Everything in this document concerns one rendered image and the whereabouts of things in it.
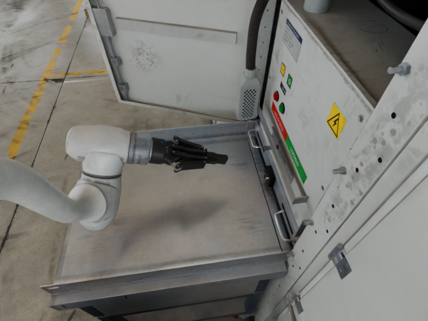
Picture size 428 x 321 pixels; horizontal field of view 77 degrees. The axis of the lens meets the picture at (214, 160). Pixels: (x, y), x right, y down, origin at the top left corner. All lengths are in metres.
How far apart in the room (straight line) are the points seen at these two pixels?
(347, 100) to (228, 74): 0.64
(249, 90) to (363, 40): 0.37
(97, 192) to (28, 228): 1.50
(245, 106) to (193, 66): 0.30
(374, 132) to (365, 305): 0.26
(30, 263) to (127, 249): 1.22
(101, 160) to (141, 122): 1.84
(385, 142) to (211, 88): 0.87
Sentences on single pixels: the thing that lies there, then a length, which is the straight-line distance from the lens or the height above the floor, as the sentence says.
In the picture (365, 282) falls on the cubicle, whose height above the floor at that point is 1.25.
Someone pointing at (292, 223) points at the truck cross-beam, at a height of 0.92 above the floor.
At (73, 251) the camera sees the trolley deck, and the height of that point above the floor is 0.85.
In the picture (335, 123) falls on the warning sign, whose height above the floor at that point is 1.30.
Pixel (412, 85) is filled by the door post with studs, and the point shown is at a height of 1.49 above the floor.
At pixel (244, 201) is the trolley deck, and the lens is 0.97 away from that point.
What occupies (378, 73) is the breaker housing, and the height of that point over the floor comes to 1.39.
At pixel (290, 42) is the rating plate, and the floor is 1.32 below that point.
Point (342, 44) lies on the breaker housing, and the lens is 0.67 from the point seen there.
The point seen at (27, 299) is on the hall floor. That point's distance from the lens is 2.01.
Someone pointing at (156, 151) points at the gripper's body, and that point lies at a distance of 0.76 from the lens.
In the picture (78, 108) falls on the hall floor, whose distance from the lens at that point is 2.94.
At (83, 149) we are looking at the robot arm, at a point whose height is 1.17.
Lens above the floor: 1.67
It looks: 50 degrees down
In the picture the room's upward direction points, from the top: straight up
